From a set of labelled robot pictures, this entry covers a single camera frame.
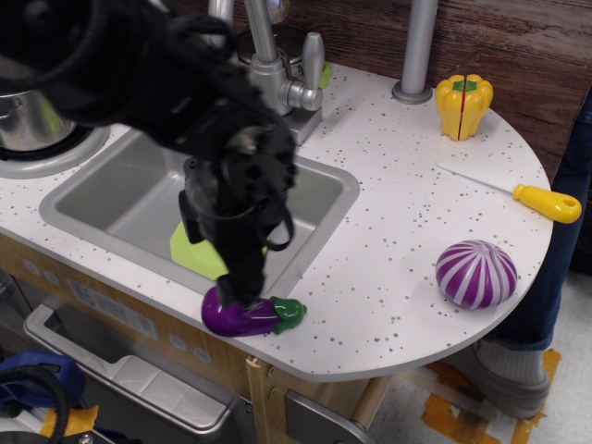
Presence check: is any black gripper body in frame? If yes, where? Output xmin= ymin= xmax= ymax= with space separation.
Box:
xmin=178 ymin=157 xmax=295 ymax=288

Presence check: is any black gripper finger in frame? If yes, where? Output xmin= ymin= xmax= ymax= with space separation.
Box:
xmin=216 ymin=274 xmax=245 ymax=305
xmin=240 ymin=277 xmax=265 ymax=307

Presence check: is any purple toy eggplant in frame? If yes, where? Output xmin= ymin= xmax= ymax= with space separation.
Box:
xmin=201 ymin=287 xmax=307 ymax=338

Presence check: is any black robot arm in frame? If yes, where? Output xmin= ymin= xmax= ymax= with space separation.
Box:
xmin=1 ymin=1 xmax=296 ymax=307

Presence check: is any light green plastic plate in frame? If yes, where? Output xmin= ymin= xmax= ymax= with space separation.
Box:
xmin=169 ymin=219 xmax=269 ymax=281

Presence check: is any grey toy sink basin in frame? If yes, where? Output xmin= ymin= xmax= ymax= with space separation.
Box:
xmin=40 ymin=130 xmax=360 ymax=298

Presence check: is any silver toy faucet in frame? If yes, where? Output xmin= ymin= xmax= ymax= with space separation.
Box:
xmin=206 ymin=0 xmax=326 ymax=147

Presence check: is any green item behind faucet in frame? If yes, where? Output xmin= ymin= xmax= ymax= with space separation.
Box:
xmin=320 ymin=62 xmax=333 ymax=90

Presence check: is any grey stove burner front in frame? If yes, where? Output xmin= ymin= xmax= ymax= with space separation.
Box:
xmin=1 ymin=127 xmax=110 ymax=179

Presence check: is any grey metal pole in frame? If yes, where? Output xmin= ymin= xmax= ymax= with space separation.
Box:
xmin=392 ymin=0 xmax=438 ymax=105

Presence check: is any purple striped toy onion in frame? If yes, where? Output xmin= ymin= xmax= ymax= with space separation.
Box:
xmin=436 ymin=240 xmax=518 ymax=310

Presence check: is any stainless steel pot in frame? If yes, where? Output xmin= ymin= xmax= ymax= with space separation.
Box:
xmin=1 ymin=91 xmax=76 ymax=153

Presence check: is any grey sneaker shoe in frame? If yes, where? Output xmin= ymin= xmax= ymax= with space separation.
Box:
xmin=441 ymin=339 xmax=550 ymax=419

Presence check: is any blue clamp tool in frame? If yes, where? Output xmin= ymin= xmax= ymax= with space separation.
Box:
xmin=1 ymin=350 xmax=86 ymax=408

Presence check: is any yellow toy bell pepper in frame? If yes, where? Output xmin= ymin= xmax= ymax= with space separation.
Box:
xmin=435 ymin=74 xmax=494 ymax=141

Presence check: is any person leg in jeans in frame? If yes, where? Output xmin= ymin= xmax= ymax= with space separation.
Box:
xmin=486 ymin=96 xmax=591 ymax=351

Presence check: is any silver oven door handle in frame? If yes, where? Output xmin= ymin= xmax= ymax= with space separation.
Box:
xmin=24 ymin=304 xmax=255 ymax=443

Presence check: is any black cable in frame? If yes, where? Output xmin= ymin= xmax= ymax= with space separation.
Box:
xmin=0 ymin=365 xmax=71 ymax=440

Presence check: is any yellow handled toy knife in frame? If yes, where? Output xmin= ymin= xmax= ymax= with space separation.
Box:
xmin=436 ymin=162 xmax=583 ymax=224

